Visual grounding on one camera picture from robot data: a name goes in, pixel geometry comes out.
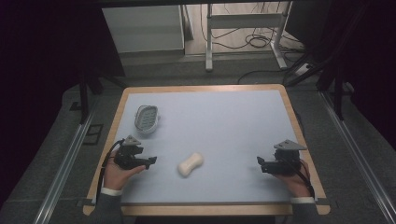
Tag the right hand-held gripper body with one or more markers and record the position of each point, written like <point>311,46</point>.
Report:
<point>282,161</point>

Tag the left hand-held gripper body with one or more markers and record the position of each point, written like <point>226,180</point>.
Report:
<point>127,155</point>

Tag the white soap bar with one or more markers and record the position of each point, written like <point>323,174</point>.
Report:
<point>190,164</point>

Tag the person's left hand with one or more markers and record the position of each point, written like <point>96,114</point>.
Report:
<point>117,176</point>

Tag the person's right hand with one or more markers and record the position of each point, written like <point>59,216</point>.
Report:
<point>295,183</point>

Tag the light blue table mat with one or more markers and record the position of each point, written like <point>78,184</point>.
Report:
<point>211,140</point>

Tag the black tripod stand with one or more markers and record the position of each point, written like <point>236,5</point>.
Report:
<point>93,77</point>

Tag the white power strip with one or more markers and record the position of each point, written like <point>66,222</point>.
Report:
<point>302,69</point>

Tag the grey cabinet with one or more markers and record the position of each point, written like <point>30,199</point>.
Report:
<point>144,28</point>

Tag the white metal stand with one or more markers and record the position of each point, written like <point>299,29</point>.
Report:
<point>246,31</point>

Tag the metal floor rail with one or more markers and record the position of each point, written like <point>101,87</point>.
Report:
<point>358,155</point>
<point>62,168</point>

